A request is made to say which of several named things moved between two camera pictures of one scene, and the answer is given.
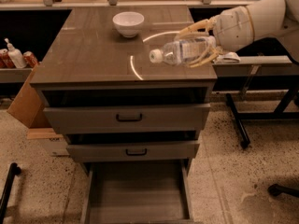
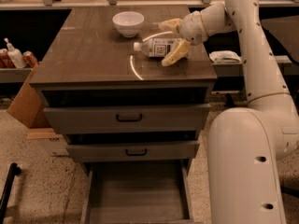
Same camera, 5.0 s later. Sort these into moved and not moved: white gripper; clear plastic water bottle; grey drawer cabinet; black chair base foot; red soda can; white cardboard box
Moved: white gripper; clear plastic water bottle
Not moved: grey drawer cabinet; red soda can; black chair base foot; white cardboard box
